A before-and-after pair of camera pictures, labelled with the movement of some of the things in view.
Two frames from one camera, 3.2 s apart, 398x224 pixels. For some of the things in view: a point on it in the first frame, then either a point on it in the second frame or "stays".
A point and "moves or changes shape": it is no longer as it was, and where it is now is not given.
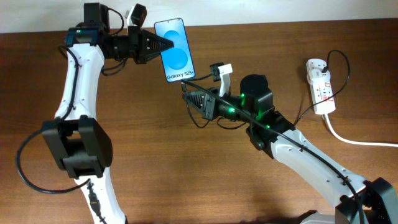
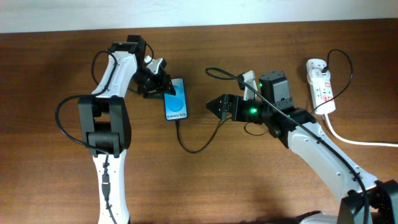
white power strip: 322,94 stays
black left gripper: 138,44 → 162,78
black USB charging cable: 324,70 moves or changes shape
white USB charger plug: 315,74 stays
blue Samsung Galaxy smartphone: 177,61 → 176,106
